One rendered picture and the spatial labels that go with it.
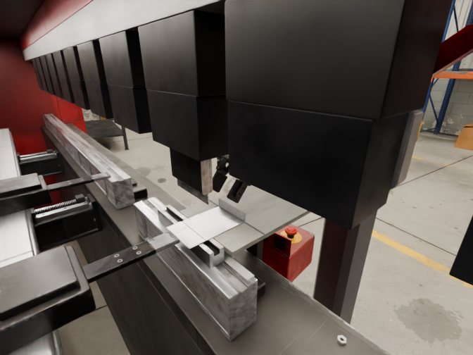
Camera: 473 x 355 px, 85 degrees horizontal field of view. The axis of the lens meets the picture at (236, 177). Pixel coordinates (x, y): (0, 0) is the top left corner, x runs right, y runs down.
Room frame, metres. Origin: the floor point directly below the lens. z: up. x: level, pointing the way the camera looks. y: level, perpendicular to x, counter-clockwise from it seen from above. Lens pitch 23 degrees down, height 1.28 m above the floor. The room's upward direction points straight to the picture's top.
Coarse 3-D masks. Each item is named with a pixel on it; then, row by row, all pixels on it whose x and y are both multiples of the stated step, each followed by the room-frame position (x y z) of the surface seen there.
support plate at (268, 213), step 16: (256, 192) 0.58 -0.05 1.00; (192, 208) 0.50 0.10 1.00; (208, 208) 0.50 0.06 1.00; (240, 208) 0.50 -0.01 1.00; (256, 208) 0.50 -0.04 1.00; (272, 208) 0.50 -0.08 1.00; (288, 208) 0.50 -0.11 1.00; (256, 224) 0.44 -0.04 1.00; (272, 224) 0.44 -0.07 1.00; (288, 224) 0.45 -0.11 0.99; (224, 240) 0.39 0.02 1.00; (240, 240) 0.39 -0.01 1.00; (256, 240) 0.39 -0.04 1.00
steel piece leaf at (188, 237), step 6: (180, 222) 0.44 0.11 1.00; (168, 228) 0.42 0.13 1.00; (174, 228) 0.42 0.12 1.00; (180, 228) 0.42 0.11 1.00; (186, 228) 0.42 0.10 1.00; (174, 234) 0.40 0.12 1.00; (180, 234) 0.40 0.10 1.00; (186, 234) 0.40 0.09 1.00; (192, 234) 0.40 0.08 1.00; (180, 240) 0.38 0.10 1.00; (186, 240) 0.38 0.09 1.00; (192, 240) 0.38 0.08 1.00; (198, 240) 0.38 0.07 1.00; (204, 240) 0.38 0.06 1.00; (186, 246) 0.37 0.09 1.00; (192, 246) 0.37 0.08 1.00
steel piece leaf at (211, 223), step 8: (216, 208) 0.50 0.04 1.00; (224, 208) 0.49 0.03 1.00; (232, 208) 0.47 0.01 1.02; (200, 216) 0.46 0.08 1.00; (208, 216) 0.46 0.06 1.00; (216, 216) 0.46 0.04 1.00; (224, 216) 0.46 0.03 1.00; (232, 216) 0.46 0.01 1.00; (240, 216) 0.45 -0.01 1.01; (192, 224) 0.43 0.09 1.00; (200, 224) 0.43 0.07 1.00; (208, 224) 0.43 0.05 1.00; (216, 224) 0.43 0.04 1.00; (224, 224) 0.43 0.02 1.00; (232, 224) 0.43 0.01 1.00; (240, 224) 0.44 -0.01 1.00; (200, 232) 0.41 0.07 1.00; (208, 232) 0.41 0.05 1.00; (216, 232) 0.41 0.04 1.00
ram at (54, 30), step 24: (48, 0) 0.91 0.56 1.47; (72, 0) 0.68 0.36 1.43; (96, 0) 0.55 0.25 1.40; (120, 0) 0.46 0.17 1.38; (144, 0) 0.40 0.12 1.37; (168, 0) 0.35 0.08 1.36; (192, 0) 0.31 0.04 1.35; (216, 0) 0.28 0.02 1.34; (48, 24) 0.99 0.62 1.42; (72, 24) 0.72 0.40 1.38; (96, 24) 0.57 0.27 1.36; (120, 24) 0.47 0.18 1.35; (144, 24) 0.41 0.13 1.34; (24, 48) 1.85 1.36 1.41; (48, 48) 1.09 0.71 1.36
